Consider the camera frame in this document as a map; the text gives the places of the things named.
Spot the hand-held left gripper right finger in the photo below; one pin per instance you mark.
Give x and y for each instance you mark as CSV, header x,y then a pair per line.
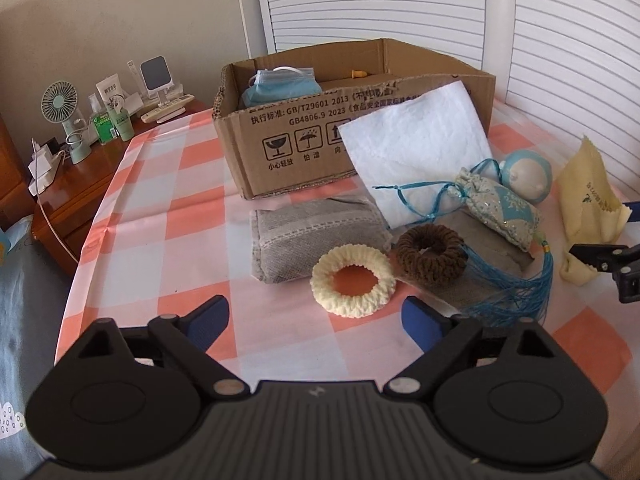
x,y
422,325

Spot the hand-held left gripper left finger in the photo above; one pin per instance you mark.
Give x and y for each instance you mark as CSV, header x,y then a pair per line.
x,y
207,322

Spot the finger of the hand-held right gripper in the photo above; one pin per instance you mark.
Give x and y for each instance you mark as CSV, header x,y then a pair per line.
x,y
600,256

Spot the brown knitted scrunchie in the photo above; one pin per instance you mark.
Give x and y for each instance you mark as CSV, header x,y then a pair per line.
x,y
415,270

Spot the yellow cleaning cloth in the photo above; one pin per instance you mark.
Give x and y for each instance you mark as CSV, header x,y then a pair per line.
x,y
585,200

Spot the cream knitted scrunchie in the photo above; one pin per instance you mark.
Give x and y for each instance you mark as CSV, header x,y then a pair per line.
x,y
330,287

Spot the grey fabric pouch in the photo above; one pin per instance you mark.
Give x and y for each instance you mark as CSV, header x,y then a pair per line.
x,y
300,240
482,242

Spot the blue tasselled sachet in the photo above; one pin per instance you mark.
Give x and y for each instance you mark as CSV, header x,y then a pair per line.
x,y
500,210

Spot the blue round plush toy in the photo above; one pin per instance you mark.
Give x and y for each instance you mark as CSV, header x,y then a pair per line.
x,y
525,175

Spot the brown cardboard box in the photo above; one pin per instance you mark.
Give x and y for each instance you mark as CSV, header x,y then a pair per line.
x,y
280,130

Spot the pink checked tablecloth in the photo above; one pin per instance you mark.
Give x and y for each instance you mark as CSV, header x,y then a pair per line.
x,y
200,185

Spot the white paper towel sheet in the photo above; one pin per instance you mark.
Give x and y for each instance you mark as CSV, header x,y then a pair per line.
x,y
415,145

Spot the blue cloud print bedsheet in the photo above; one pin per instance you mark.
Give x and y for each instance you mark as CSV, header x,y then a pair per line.
x,y
25,335

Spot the wooden nightstand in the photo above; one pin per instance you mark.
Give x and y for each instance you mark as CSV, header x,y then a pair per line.
x,y
85,175

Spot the white louvered door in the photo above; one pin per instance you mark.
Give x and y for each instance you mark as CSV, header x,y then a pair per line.
x,y
360,5
575,60

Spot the white remote control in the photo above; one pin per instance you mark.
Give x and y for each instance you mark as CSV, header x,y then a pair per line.
x,y
167,109

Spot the green label clear bottle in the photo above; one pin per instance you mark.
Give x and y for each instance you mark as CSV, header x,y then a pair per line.
x,y
104,127

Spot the white power charger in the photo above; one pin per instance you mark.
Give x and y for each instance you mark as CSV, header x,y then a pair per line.
x,y
42,170

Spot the blue face mask pack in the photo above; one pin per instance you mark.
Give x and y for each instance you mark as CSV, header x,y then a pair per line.
x,y
285,91

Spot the wooden headboard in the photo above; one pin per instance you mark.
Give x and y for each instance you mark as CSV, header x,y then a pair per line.
x,y
10,175

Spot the white phone stand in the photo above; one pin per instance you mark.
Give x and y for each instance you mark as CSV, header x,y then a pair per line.
x,y
155,74

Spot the white tube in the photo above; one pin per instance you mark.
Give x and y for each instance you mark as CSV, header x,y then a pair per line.
x,y
109,87

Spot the white slim stick device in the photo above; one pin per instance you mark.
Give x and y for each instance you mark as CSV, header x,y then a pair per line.
x,y
133,77

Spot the small orange earplug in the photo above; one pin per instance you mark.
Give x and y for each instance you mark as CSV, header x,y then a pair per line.
x,y
357,74

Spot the green desk fan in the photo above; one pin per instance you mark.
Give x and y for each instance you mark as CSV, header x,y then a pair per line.
x,y
59,102

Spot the white rounded post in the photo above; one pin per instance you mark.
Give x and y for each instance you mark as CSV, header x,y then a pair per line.
x,y
497,15

